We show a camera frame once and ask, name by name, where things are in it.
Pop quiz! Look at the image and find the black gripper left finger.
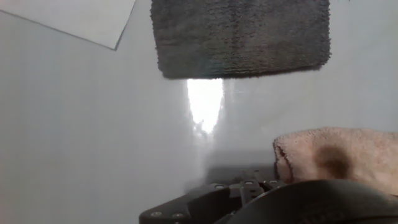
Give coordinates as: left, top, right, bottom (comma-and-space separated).
139, 183, 242, 224

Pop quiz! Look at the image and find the grey plastic table mat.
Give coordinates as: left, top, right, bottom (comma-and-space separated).
0, 0, 398, 224

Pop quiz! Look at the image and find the white paper sheet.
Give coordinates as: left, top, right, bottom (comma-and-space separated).
0, 0, 137, 51

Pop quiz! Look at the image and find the dark grey terry cloth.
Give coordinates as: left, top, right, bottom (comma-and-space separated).
150, 0, 332, 80

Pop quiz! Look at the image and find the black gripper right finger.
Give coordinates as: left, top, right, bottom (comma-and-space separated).
238, 170, 287, 200

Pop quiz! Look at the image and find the pink terry cloth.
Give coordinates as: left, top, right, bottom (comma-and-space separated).
272, 126, 398, 196

